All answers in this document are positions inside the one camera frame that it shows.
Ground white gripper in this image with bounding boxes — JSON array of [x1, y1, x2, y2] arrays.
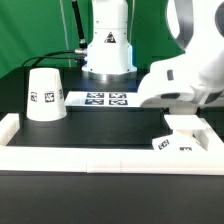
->
[[137, 59, 209, 115]]

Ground white lamp base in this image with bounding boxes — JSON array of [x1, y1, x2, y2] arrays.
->
[[152, 115, 205, 152]]

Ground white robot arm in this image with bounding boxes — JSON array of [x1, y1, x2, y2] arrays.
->
[[82, 0, 224, 113]]

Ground white lamp shade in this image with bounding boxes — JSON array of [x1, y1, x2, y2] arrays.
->
[[26, 68, 67, 121]]

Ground black rod with connector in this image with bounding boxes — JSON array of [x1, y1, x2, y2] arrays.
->
[[71, 0, 87, 55]]

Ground white marker sheet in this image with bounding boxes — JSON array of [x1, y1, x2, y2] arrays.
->
[[65, 91, 140, 108]]

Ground black cable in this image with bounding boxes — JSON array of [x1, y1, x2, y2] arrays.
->
[[21, 50, 88, 69]]

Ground white U-shaped frame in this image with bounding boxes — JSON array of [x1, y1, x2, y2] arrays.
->
[[0, 113, 224, 176]]

